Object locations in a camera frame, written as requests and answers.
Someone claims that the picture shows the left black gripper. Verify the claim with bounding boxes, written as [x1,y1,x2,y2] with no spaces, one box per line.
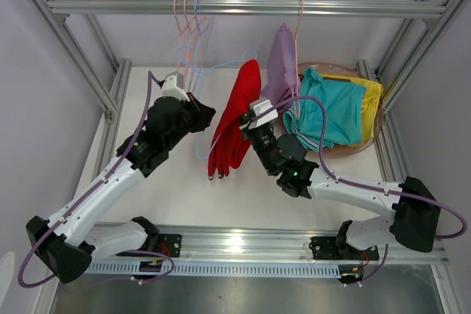
[164,92,215,150]

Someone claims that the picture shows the red trousers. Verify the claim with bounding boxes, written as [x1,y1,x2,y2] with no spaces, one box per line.
[208,60,261,179]

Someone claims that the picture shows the purple trousers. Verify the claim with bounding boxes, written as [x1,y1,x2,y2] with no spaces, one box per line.
[261,24,300,106]

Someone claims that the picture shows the blue hanger of red trousers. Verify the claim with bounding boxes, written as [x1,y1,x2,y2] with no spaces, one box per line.
[193,49,258,161]

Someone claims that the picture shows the teal trousers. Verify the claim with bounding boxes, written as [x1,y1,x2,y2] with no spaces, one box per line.
[283,68,366,151]

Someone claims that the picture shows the pink hanger of yellow trousers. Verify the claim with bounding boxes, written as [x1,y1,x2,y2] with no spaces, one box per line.
[171,0,192,76]

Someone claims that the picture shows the blue hanger of teal trousers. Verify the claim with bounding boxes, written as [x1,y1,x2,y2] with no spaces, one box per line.
[176,0,213,92]

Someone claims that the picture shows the yellow trousers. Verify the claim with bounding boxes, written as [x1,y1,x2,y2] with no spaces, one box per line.
[321,73,383,149]

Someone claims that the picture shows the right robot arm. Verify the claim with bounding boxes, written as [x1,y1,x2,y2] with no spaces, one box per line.
[242,124,440,260]

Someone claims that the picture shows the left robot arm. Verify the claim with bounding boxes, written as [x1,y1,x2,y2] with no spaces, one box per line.
[26,96,216,284]

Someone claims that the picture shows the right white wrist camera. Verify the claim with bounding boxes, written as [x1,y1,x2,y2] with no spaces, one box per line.
[239,98,278,131]

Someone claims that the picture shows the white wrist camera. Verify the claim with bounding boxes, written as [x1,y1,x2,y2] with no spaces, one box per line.
[160,71,189,101]
[239,98,278,131]

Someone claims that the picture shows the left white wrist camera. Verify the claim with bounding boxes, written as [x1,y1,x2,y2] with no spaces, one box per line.
[160,71,189,101]

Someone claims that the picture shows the aluminium hanging rail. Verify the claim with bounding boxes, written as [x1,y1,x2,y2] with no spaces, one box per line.
[46,0,446,18]

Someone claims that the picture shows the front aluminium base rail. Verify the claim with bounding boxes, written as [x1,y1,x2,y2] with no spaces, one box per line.
[47,222,450,264]

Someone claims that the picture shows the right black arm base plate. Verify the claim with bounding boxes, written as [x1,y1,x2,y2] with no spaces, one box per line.
[308,236,380,261]

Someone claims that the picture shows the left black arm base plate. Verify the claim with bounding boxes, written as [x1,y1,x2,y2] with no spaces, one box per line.
[143,233,183,257]

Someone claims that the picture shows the white slotted cable duct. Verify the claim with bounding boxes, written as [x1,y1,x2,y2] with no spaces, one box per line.
[85,258,364,279]

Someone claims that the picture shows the aluminium frame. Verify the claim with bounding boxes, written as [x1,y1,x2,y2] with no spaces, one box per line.
[3,0,471,234]

